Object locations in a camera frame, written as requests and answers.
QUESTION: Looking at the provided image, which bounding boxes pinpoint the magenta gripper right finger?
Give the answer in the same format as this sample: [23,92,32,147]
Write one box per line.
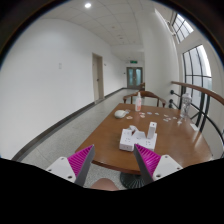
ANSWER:
[134,144,182,185]

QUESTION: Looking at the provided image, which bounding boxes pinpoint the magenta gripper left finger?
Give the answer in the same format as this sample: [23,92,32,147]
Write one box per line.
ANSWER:
[47,145,95,186]

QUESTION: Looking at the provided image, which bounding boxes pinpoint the brown stool seat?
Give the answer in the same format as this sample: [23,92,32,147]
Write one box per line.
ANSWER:
[91,178,118,191]

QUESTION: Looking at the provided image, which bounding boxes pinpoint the white power strip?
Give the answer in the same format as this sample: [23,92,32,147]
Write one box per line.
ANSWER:
[119,129,157,152]

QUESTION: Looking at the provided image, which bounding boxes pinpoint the round wooden table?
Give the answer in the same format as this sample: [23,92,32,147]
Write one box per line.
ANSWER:
[78,103,212,188]

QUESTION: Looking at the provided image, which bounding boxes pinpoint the white plug adapter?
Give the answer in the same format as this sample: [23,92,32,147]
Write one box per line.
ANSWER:
[129,125,139,133]

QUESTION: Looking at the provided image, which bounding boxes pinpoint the white computer mouse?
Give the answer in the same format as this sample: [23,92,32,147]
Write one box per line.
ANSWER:
[114,110,127,119]

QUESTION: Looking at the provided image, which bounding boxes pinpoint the wooden armchair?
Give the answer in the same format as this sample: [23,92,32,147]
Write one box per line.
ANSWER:
[123,91,166,108]

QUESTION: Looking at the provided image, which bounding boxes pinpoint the clear plastic water bottle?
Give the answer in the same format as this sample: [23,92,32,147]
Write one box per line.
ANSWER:
[180,93,192,118]

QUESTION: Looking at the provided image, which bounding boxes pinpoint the glass double door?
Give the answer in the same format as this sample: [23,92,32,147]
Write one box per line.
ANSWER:
[127,67,143,89]

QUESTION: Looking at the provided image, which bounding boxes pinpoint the wooden handrail with black railing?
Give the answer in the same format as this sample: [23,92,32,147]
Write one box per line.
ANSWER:
[168,80,224,158]

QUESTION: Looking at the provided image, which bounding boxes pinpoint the green exit sign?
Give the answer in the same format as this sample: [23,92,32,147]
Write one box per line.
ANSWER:
[130,60,138,64]

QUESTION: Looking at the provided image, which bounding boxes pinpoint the beige side door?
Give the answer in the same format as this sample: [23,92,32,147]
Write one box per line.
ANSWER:
[92,54,104,102]

